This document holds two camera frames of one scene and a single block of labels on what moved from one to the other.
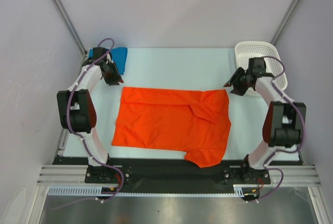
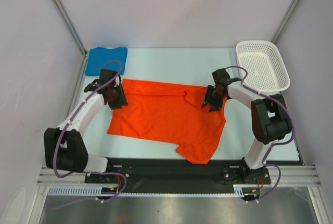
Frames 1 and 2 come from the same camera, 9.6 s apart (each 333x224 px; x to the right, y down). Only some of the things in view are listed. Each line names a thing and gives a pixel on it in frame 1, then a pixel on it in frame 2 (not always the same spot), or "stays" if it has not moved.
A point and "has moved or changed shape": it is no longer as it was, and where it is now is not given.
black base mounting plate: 175,171 stays
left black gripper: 113,81 -> 122,101
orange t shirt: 195,121 has moved or changed shape
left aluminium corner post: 61,10 stays
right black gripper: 238,80 -> 211,99
